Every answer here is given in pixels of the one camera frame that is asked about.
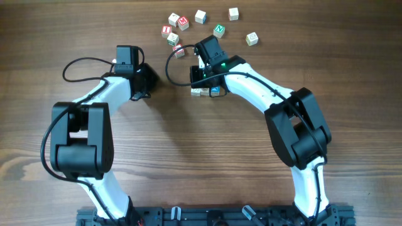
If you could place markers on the block with blue side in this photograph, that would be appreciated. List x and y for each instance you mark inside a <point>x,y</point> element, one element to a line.
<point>200,16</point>

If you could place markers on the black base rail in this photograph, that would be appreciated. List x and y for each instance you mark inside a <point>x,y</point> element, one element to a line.
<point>275,215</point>

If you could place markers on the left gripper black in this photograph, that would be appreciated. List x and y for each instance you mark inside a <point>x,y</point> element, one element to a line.
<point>147,69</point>

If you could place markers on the red A block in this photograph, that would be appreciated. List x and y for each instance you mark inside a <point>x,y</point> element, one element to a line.
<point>178,51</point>

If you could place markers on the yellowish block far right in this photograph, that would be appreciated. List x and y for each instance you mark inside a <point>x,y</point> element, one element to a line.
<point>252,39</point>

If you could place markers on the plain block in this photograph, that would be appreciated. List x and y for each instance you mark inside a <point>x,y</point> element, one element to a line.
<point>173,19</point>
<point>173,39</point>
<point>195,92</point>
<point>233,14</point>

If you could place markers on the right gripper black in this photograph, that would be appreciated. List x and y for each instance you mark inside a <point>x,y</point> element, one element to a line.
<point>194,74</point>

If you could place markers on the green N block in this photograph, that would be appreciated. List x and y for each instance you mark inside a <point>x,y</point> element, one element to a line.
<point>219,31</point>

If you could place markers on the red I block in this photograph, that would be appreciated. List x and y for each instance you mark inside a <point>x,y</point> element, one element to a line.
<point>166,30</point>

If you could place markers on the block with red drawing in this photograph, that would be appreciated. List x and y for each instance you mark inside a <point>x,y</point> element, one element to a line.
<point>204,91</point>

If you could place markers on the red M block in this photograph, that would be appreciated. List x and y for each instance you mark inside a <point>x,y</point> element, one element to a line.
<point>183,23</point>

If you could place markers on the plain block above A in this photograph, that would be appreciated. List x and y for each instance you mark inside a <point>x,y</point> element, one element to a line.
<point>173,39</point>

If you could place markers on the blue X block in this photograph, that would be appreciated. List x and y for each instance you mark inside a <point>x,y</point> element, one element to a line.
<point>214,91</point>

